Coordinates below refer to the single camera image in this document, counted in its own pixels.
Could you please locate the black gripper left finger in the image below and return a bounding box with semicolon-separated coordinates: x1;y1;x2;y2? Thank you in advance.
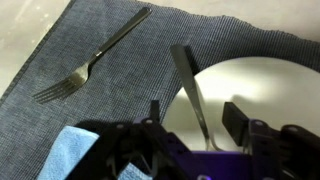
133;99;193;174

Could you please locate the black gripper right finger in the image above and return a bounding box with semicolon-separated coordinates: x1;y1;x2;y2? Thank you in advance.
222;101;320;180

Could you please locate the silver metal spoon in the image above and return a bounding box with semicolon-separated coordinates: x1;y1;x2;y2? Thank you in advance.
169;44;223;153

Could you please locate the white round plate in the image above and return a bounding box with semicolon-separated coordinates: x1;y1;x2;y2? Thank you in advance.
161;56;320;153

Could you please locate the dark blue woven placemat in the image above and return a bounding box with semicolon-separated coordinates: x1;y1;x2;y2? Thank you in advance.
0;0;320;180

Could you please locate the silver metal fork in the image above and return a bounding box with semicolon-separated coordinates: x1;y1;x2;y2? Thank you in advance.
32;6;153;105

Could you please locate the blue crumpled cloth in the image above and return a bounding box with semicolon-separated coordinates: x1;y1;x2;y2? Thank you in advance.
36;125;153;180

